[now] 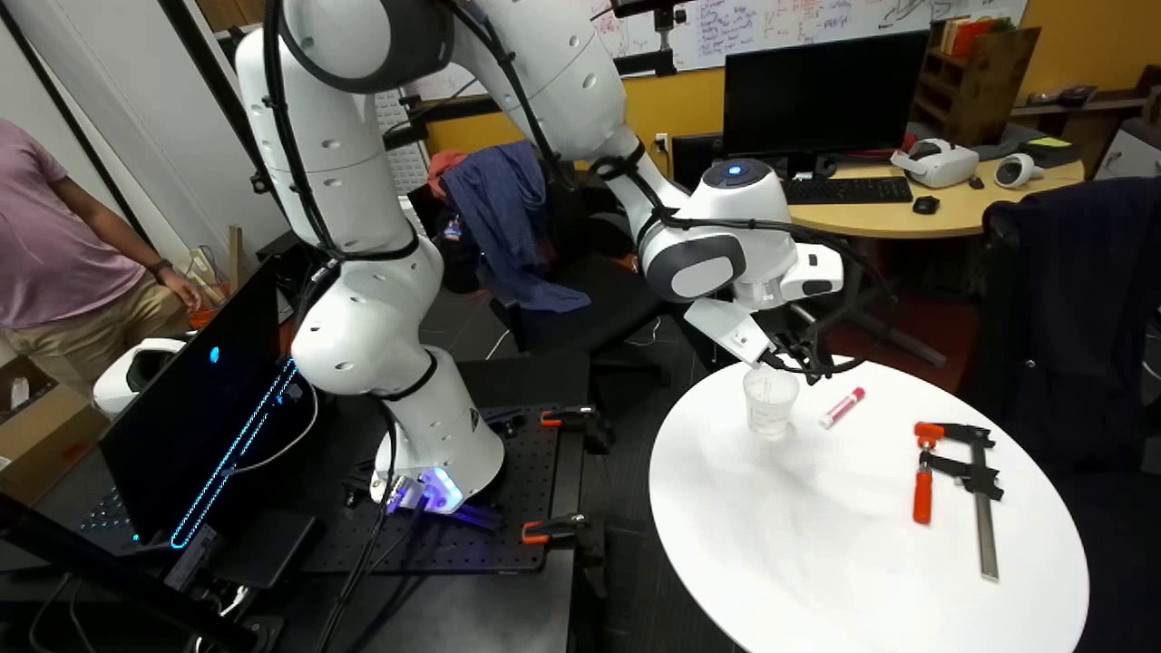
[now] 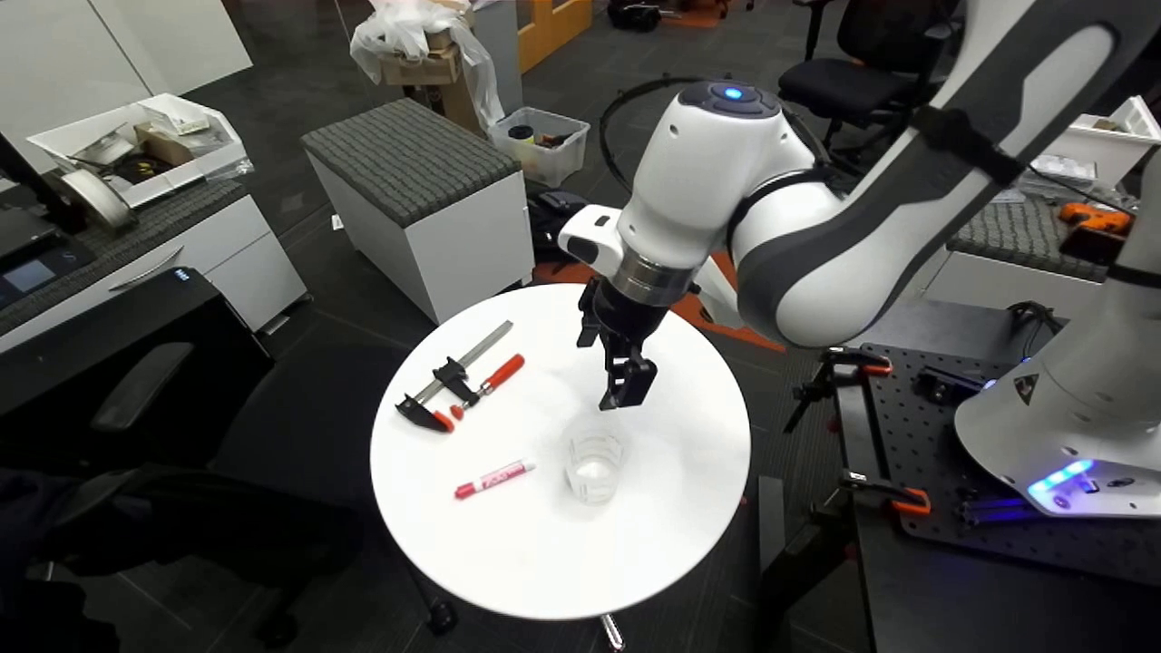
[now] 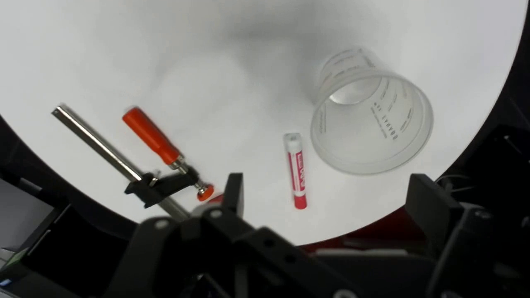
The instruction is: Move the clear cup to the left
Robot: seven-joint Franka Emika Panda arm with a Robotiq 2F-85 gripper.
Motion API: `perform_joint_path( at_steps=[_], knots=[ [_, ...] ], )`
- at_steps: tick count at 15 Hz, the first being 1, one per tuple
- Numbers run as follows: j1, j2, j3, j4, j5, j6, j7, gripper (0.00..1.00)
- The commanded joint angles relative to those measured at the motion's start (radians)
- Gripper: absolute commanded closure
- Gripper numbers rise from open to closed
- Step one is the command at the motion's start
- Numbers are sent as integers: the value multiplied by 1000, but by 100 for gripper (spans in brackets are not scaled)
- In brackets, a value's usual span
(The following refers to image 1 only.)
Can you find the blue glowing light strip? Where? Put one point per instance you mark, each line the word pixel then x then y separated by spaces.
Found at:
pixel 238 447

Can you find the blue cloth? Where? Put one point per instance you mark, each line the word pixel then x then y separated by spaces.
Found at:
pixel 514 228

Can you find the round wooden desk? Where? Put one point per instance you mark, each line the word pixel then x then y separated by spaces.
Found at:
pixel 967 214

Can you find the black computer case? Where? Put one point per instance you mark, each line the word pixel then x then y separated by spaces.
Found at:
pixel 182 422

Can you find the white VR controller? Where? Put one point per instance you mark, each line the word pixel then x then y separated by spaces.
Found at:
pixel 1016 166
pixel 121 376

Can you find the orange black bar clamp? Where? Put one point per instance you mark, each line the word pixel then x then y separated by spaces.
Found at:
pixel 983 519

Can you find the black keyboard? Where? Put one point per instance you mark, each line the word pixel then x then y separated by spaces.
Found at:
pixel 847 188

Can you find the wooden shelf box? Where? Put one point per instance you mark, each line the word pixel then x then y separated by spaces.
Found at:
pixel 979 76

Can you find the clear plastic cup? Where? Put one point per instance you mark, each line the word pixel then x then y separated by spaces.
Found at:
pixel 771 405

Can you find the black office chair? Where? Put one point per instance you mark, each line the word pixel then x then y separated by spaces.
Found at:
pixel 1075 313

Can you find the whiteboard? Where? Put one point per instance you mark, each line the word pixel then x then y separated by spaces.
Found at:
pixel 783 24

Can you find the person in pink shirt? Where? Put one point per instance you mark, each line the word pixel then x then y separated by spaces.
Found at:
pixel 58 255

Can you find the black computer monitor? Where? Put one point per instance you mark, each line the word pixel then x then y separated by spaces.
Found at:
pixel 820 96

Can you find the red marker pen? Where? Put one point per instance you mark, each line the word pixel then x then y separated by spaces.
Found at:
pixel 841 406

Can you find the orange black table clamp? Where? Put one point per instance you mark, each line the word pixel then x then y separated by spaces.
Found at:
pixel 567 419
pixel 550 526

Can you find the black stand pole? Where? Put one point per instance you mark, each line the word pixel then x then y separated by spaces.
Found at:
pixel 213 76

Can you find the black computer mouse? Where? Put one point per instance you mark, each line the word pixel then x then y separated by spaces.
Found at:
pixel 927 203

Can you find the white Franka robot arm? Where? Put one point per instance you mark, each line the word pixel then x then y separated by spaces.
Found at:
pixel 363 313

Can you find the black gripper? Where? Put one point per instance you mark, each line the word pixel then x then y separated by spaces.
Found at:
pixel 798 333

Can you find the black breadboard table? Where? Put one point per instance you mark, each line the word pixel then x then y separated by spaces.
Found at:
pixel 529 484

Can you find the cardboard box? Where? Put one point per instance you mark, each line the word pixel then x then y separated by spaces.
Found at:
pixel 36 422

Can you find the white VR headset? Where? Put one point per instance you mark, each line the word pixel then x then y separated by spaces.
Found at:
pixel 937 165

